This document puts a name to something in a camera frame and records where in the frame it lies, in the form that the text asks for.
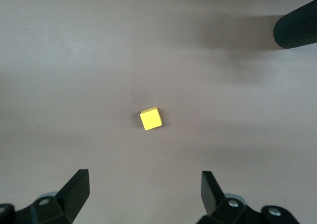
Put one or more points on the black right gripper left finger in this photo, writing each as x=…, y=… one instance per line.
x=71, y=196

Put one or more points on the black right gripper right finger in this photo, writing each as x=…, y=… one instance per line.
x=213, y=196

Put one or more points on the yellow cube block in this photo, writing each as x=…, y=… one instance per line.
x=151, y=120

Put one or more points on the black ribbed cylinder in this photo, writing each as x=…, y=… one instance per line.
x=297, y=28

